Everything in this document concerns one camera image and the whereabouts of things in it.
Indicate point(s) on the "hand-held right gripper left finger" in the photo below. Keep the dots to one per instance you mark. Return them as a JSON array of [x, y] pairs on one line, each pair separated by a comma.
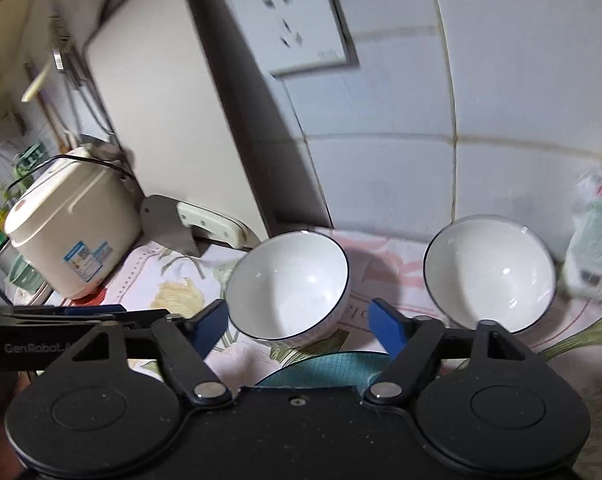
[[211, 322]]

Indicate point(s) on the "white cutting board black rim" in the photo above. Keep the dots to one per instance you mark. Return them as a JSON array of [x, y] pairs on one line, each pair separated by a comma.
[[171, 110]]

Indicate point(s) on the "floral tablecloth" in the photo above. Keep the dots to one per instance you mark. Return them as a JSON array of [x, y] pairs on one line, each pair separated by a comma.
[[571, 322]]

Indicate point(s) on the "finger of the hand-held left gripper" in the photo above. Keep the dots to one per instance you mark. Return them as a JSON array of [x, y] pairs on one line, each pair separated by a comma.
[[81, 317]]

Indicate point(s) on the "metal ladle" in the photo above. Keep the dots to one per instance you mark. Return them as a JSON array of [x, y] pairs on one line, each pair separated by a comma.
[[98, 147]]

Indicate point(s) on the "white seasoning packet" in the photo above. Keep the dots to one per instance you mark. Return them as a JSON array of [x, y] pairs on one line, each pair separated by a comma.
[[596, 240]]

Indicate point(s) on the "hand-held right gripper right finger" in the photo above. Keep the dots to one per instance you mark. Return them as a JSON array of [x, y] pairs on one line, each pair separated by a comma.
[[386, 330]]

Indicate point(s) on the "white ribbed bowl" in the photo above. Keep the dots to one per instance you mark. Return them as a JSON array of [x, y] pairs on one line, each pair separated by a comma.
[[286, 285], [486, 270]]

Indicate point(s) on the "white wall socket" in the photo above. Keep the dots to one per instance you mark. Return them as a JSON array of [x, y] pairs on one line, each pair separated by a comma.
[[291, 20]]

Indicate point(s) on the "beige electric rice cooker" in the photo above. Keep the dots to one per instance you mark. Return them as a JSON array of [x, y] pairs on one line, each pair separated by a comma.
[[66, 220]]

